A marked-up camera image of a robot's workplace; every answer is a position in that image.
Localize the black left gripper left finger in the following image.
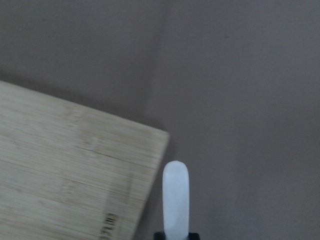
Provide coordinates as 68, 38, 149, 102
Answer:
153, 231, 165, 240

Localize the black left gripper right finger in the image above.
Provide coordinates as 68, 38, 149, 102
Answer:
187, 232, 200, 240

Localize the white ceramic spoon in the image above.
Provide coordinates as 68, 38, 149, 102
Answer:
162, 160, 190, 240

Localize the bamboo cutting board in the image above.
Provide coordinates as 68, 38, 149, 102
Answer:
0, 81, 170, 240

